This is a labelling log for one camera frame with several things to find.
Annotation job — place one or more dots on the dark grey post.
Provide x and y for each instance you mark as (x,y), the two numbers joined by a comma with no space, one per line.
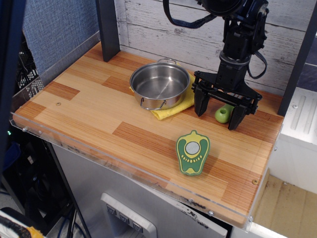
(299,63)
(108,28)

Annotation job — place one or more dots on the dark grey right post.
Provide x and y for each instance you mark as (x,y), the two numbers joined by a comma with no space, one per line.
(299,63)

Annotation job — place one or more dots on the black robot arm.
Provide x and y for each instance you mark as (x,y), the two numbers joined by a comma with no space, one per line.
(244,36)

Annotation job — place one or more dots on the white aluminium rail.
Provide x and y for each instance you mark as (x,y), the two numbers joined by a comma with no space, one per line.
(300,121)

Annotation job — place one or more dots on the green toy pepper half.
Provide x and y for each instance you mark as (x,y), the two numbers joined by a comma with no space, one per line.
(192,151)

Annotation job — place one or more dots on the dark grey left post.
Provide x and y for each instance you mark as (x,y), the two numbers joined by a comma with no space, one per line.
(108,28)

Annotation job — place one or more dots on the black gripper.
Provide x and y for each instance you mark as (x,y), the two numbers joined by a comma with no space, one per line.
(227,85)

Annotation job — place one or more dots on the grey button panel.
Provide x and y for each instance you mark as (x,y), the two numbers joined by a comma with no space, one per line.
(125,222)

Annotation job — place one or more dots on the black plastic crate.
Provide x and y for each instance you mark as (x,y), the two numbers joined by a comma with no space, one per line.
(26,68)

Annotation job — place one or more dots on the green handled grey spatula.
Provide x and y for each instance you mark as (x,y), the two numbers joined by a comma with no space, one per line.
(223,114)

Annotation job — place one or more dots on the yellow cloth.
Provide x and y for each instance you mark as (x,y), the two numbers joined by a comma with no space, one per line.
(188,99)

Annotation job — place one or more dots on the clear acrylic table guard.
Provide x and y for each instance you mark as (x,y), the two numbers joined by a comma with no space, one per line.
(90,112)

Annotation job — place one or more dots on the stainless steel pot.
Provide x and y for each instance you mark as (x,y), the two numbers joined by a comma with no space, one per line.
(158,84)

